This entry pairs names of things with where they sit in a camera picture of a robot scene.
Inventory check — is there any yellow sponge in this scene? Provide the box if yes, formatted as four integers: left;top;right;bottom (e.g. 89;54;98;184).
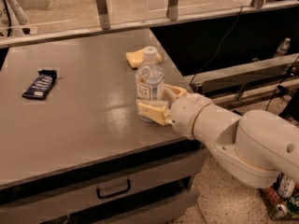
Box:
126;47;162;69

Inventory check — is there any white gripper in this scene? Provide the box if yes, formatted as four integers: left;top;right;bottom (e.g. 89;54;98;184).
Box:
136;84;212;140

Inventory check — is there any grey drawer with black handle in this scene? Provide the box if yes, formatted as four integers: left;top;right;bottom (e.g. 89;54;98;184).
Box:
0;148;206;224

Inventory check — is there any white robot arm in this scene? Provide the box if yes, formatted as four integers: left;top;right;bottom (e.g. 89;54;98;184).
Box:
136;84;299;189

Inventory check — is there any clear plastic tea bottle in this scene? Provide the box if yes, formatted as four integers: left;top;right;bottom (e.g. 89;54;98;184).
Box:
135;46;164;101

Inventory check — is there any black cable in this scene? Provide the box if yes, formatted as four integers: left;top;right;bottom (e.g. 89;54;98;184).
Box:
189;5;245;86

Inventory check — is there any green can in basket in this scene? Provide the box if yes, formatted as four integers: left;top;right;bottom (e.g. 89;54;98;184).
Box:
287;196;299;215

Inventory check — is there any wire basket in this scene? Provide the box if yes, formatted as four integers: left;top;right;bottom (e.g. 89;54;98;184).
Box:
261;184;299;221

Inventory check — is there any dark blue snack wrapper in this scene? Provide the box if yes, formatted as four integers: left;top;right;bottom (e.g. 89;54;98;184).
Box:
21;69;57;100

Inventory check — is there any metal railing frame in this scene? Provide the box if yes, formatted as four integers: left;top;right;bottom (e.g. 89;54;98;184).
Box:
1;0;298;48

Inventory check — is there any orange packet in basket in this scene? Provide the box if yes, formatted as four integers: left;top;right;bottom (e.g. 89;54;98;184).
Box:
262;187;281;205

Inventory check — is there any silver can in basket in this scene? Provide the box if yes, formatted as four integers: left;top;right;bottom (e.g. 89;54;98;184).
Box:
278;175;295;199

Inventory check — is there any clear bottle on ledge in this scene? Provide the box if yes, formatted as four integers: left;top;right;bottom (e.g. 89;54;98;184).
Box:
274;37;291;59

